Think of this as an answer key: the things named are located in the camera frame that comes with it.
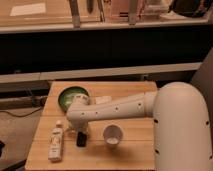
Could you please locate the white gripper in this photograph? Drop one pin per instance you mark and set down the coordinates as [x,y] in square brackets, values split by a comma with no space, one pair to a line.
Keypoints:
[79,125]

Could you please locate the black eraser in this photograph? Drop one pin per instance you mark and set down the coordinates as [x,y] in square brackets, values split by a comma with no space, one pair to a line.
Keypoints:
[81,139]

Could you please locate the white paper cup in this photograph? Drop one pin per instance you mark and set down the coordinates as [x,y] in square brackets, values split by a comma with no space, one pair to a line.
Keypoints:
[112,135]

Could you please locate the green bowl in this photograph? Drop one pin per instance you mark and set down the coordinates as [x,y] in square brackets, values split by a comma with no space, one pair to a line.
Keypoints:
[66,97]

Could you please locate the white bottle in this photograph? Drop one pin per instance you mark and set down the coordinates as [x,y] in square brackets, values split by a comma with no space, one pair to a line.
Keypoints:
[56,143]

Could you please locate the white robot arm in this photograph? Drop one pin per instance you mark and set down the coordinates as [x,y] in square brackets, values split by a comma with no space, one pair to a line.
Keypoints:
[182,128]

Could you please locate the wooden shelf rail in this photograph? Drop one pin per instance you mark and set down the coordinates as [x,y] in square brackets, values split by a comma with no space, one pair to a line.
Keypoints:
[54,75]

